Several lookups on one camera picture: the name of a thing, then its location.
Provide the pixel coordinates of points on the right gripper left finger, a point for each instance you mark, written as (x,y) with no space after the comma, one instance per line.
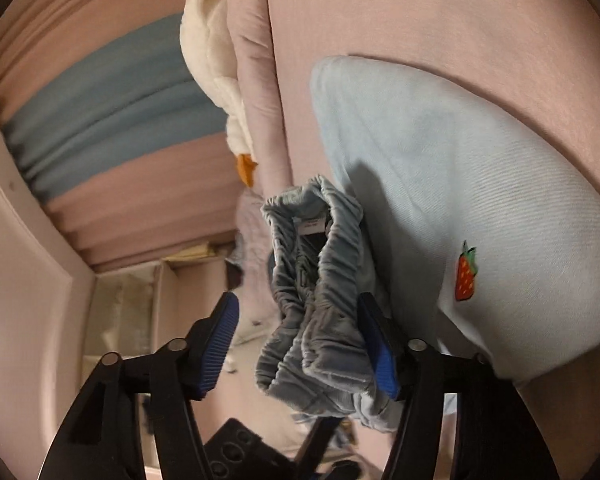
(100,435)

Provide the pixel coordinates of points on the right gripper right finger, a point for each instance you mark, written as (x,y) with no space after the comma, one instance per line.
(495,435)

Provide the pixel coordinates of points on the light blue strawberry pants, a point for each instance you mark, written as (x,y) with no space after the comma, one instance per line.
(472,232)

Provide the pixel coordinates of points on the pink curtain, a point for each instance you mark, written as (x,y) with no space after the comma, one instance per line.
(144,208)

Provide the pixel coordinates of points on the blue curtain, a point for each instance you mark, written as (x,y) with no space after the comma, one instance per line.
(131,98)

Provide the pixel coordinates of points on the white goose plush toy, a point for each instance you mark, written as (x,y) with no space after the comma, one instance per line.
(210,57)

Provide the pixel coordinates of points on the mauve quilted duvet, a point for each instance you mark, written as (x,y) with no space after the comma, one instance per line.
(250,29)

